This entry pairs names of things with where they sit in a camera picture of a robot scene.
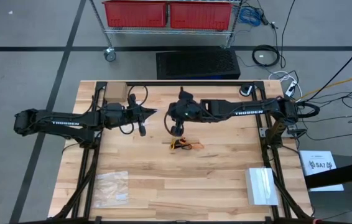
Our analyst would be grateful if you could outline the white power cable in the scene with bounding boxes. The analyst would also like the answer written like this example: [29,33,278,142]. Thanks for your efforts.
[267,70,303,100]

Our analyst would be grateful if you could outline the yellow extension cable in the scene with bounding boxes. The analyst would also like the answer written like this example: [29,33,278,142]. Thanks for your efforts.
[290,70,352,104]

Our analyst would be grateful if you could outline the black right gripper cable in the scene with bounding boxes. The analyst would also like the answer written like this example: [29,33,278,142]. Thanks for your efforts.
[163,111,177,133]

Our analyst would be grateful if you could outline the white printed paper sign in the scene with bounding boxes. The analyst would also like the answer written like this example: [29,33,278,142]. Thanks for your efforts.
[299,150,345,192]

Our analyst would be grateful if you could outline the thin black hanging cable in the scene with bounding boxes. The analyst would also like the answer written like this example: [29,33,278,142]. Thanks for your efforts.
[279,0,297,70]

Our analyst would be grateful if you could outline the chrome wire shelving rack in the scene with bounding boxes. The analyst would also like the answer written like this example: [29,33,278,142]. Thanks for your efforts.
[88,0,244,62]

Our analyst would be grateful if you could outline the black framed side desk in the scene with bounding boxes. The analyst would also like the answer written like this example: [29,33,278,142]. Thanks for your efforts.
[303,154,352,224]

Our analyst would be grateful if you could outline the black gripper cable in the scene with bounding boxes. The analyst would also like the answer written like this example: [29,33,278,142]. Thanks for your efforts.
[128,85,149,106]
[163,111,177,133]

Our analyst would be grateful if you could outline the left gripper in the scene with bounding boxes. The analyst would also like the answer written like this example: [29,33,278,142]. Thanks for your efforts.
[103,94,158,137]

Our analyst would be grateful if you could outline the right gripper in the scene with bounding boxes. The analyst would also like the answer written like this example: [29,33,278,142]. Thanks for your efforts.
[167,91,202,137]

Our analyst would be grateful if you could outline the white cardboard box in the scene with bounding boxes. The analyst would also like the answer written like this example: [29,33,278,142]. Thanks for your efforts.
[244,167,279,207]

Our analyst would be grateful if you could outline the thick black cable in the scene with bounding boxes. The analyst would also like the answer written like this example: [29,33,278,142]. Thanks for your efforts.
[303,39,352,103]

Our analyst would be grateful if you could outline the black perforated floor mat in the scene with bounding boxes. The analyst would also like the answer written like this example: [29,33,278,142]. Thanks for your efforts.
[155,49,241,80]

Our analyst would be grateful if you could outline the blue coiled cable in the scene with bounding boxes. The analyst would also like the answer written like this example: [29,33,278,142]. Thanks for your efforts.
[237,6,263,28]

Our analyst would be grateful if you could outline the small brown cardboard box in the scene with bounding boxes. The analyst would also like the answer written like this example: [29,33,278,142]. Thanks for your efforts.
[103,81,128,103]

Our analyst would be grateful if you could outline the black coiled cable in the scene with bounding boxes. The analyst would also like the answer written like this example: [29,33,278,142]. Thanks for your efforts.
[251,44,281,68]

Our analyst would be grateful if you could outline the black aluminium table frame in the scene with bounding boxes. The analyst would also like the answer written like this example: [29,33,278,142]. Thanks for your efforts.
[47,80,317,224]

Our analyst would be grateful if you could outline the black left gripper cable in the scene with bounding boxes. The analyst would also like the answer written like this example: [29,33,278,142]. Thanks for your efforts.
[128,85,149,106]

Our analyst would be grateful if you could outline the white power strip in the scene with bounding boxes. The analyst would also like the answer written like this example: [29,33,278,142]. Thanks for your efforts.
[284,80,298,98]

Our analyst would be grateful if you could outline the red plastic storage bin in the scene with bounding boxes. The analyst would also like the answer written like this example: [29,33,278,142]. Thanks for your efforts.
[102,0,169,29]
[169,1,233,31]

